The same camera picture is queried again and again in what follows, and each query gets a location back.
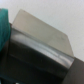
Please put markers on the teal-tipped gripper left finger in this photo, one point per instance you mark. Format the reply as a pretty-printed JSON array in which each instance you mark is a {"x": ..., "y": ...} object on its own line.
[{"x": 4, "y": 27}]

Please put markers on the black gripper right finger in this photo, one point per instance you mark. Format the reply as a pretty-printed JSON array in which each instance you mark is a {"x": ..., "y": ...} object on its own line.
[{"x": 29, "y": 58}]

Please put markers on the black kcup holder drawer box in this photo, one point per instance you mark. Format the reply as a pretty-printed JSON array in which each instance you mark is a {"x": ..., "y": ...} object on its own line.
[{"x": 40, "y": 33}]

